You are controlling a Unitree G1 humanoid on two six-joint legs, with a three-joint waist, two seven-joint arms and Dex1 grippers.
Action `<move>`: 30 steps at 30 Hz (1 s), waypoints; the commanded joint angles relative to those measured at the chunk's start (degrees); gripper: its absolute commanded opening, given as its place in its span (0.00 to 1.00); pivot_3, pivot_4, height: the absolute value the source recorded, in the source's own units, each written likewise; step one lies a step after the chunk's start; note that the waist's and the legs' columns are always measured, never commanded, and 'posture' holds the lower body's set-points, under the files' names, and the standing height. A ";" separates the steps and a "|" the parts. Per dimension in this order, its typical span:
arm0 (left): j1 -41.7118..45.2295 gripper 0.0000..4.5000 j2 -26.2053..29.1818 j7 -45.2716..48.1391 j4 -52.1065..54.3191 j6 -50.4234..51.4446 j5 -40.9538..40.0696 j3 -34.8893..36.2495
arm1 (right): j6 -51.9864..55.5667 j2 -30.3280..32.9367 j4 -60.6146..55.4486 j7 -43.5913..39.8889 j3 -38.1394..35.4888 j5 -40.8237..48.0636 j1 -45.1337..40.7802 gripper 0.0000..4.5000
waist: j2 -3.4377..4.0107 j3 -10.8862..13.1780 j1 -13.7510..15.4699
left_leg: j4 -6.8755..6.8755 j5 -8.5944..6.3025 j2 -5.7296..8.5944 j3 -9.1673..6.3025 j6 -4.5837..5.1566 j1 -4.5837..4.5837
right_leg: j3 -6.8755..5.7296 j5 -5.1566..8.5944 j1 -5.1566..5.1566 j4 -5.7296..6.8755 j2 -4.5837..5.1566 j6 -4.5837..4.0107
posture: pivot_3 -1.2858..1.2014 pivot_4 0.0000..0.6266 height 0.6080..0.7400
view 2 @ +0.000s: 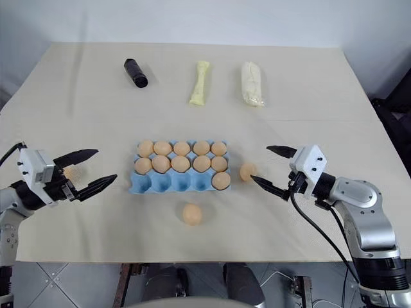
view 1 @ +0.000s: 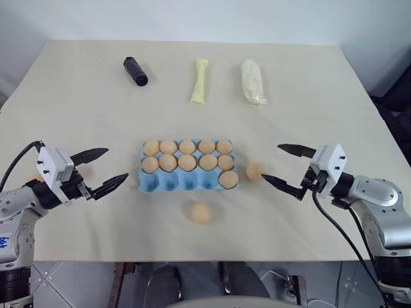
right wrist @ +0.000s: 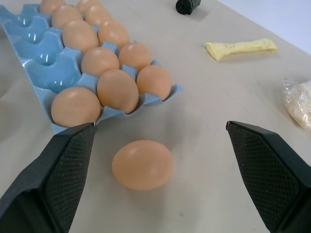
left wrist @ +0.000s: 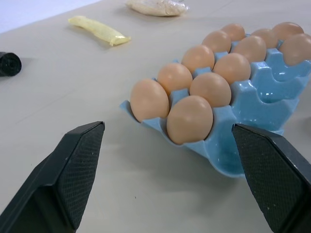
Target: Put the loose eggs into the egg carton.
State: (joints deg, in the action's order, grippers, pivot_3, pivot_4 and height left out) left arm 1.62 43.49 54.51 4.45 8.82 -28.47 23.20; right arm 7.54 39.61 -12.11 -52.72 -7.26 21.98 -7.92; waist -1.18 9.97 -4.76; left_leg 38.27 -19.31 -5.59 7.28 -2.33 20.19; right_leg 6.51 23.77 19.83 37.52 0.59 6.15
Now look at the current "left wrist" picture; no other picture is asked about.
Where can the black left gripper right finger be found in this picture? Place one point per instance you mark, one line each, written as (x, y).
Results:
(272, 179)

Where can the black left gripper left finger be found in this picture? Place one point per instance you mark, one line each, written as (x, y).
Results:
(65, 179)

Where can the blue ceramic egg tray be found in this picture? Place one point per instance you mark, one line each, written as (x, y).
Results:
(255, 102)

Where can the brown egg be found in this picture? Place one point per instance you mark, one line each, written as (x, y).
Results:
(210, 89)
(297, 49)
(217, 40)
(266, 37)
(232, 65)
(189, 119)
(174, 78)
(198, 58)
(288, 29)
(149, 100)
(234, 31)
(250, 46)

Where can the black bag roll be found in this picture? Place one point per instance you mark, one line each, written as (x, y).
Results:
(9, 64)

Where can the yellow plastic packet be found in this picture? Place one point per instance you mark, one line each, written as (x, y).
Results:
(97, 30)

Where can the clear bag of beige grains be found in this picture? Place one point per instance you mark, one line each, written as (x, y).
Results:
(155, 7)

